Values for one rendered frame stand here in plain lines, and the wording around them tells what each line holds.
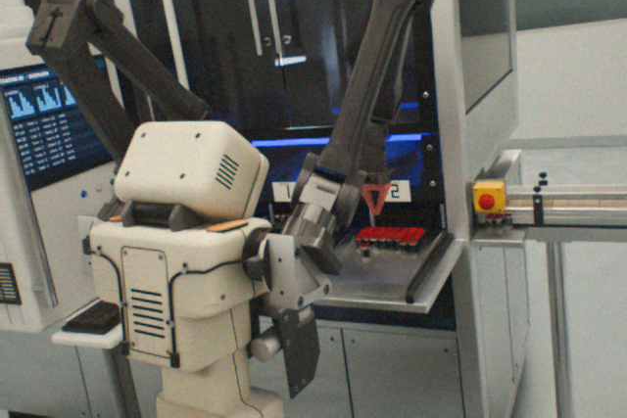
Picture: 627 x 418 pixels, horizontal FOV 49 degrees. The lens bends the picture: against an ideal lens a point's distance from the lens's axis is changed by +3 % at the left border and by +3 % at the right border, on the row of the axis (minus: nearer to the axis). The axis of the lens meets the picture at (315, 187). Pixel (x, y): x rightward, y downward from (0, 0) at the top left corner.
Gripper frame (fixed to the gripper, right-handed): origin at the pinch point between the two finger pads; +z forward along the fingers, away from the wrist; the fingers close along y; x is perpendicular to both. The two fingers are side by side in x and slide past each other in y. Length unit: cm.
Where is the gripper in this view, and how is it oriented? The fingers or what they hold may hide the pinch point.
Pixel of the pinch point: (375, 210)
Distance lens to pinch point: 152.0
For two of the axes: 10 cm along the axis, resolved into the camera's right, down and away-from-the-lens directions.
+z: 0.6, 9.9, 1.2
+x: -9.1, 0.1, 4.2
